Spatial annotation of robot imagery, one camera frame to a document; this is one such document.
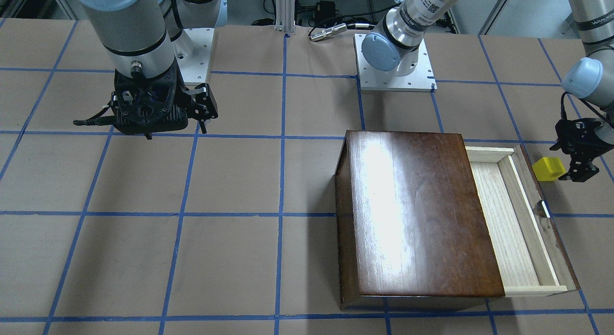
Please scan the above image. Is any aluminium frame post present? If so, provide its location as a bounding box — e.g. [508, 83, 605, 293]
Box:
[274, 0, 296, 36]

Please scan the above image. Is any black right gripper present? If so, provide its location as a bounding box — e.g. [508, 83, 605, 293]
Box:
[73, 69, 219, 135]

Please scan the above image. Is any yellow block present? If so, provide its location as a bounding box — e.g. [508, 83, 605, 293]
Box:
[531, 156, 567, 182]

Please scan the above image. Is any light wooden drawer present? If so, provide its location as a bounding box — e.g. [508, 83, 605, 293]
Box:
[466, 145, 580, 297]

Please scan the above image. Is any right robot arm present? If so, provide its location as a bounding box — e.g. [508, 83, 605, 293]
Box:
[74, 0, 226, 140]

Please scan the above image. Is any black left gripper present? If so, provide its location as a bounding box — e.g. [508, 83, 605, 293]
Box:
[550, 118, 613, 182]

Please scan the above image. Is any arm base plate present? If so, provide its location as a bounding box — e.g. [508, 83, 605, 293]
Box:
[172, 27, 215, 85]
[354, 34, 438, 92]

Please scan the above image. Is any silver connector plug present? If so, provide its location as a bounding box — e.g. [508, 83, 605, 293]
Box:
[308, 23, 347, 42]

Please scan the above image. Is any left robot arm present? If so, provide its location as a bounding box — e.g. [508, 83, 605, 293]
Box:
[356, 0, 614, 182]

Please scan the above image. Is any dark wooden drawer cabinet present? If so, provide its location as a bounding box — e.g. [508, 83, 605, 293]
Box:
[334, 130, 505, 311]

